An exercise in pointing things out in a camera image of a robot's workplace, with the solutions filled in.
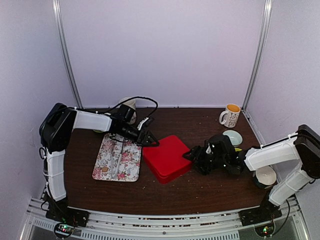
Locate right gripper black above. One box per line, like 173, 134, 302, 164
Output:
182, 145, 228, 176

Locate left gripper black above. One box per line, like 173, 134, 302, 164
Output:
117, 122, 160, 147

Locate red box lid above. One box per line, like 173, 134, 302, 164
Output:
143, 135, 192, 179

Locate red box base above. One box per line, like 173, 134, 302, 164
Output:
145, 160, 192, 184

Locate metal tongs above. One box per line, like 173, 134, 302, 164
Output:
111, 140, 125, 180

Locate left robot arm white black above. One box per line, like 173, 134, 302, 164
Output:
39, 103, 160, 222

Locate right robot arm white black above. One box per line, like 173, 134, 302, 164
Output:
182, 124, 320, 221

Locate tan heart chocolate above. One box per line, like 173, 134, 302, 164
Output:
102, 167, 109, 173

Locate floral rectangular tray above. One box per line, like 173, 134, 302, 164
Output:
92, 133, 142, 183

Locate floral cream mug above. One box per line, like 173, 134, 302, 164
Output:
119, 97, 137, 125

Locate light blue bowl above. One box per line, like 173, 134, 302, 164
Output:
222, 130, 243, 147

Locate white mug orange inside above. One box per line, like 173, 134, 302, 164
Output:
218, 103, 241, 128

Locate dark blue white bowl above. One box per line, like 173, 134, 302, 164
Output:
253, 166, 277, 190

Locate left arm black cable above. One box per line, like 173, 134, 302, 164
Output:
37, 96, 160, 161

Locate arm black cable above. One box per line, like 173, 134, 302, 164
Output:
271, 132, 320, 237
37, 96, 160, 161

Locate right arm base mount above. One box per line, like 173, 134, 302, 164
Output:
238, 191, 283, 238

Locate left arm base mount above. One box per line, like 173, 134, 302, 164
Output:
43, 191, 90, 240

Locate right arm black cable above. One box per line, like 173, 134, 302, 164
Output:
271, 132, 320, 237

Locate left aluminium frame post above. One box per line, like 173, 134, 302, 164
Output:
52, 0, 83, 108

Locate aluminium frame post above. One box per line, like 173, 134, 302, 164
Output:
242, 0, 273, 112
52, 0, 83, 108

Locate right aluminium frame post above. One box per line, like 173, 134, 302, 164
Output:
242, 0, 273, 112

